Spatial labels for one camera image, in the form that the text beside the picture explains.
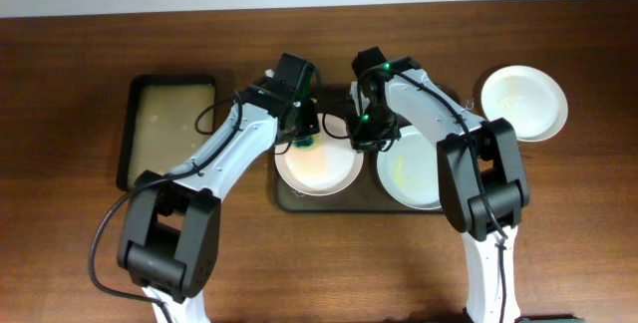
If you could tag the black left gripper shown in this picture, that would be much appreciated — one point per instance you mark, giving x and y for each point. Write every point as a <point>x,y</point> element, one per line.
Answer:
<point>309,107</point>

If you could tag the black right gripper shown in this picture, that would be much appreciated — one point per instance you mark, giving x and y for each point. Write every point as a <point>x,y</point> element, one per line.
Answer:
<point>364,143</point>

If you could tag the white plate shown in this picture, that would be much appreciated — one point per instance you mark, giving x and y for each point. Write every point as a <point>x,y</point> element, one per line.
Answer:
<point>326,170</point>

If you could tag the light grey plate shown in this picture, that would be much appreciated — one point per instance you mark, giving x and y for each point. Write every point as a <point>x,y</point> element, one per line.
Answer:
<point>408,171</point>

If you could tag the pink plate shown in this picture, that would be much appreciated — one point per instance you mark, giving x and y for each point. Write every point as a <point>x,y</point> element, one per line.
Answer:
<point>527,98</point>

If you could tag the green yellow sponge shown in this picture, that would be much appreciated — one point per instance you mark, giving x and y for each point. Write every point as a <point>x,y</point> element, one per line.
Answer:
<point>308,143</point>

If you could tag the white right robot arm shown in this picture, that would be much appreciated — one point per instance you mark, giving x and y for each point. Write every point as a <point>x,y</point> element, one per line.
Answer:
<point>482,185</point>

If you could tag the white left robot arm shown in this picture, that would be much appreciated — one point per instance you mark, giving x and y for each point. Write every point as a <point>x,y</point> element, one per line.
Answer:
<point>170,238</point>

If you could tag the dark brown serving tray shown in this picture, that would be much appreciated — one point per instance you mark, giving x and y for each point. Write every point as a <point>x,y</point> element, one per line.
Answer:
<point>364,195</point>

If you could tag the black soapy water tray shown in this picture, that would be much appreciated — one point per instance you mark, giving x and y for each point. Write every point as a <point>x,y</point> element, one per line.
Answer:
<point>159,131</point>

